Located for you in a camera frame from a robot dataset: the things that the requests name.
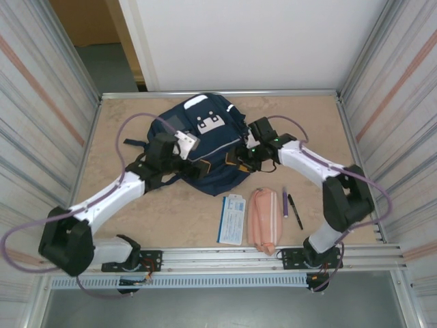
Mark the pink pencil case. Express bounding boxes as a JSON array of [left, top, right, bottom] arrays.
[[245, 187, 283, 256]]

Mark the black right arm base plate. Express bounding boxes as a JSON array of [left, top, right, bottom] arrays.
[[280, 246, 342, 271]]

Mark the purple highlighter pen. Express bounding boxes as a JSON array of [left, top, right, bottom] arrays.
[[281, 186, 290, 219]]

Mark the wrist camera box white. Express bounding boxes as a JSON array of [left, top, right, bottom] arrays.
[[242, 131, 259, 150], [173, 130, 200, 161]]

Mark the white blue card packet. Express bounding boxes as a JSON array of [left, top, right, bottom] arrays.
[[216, 193, 246, 245]]

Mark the black marker pen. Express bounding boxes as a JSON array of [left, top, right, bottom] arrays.
[[287, 193, 304, 230]]

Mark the wide aluminium mounting rail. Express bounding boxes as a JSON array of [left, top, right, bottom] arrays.
[[36, 243, 409, 277]]

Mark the thin aluminium table edge rail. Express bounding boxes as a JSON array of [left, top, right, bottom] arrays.
[[100, 89, 342, 100]]

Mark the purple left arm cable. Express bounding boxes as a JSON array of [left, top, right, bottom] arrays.
[[0, 113, 180, 299]]

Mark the brown wooden door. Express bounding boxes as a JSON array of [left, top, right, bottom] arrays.
[[49, 0, 146, 83]]

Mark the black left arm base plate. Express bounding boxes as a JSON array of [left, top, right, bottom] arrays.
[[101, 249, 163, 273]]

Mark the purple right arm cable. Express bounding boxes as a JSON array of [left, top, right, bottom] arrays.
[[268, 115, 394, 293]]

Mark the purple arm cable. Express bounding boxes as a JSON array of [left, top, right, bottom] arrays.
[[268, 115, 394, 293], [0, 113, 180, 299]]

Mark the slotted grey cable duct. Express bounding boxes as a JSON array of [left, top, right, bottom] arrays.
[[49, 275, 310, 290]]

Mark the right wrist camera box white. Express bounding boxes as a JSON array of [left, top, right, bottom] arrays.
[[242, 131, 259, 150]]

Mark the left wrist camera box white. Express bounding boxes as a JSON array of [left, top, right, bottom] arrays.
[[173, 130, 200, 161]]

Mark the navy blue backpack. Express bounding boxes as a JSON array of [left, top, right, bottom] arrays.
[[123, 92, 260, 197]]

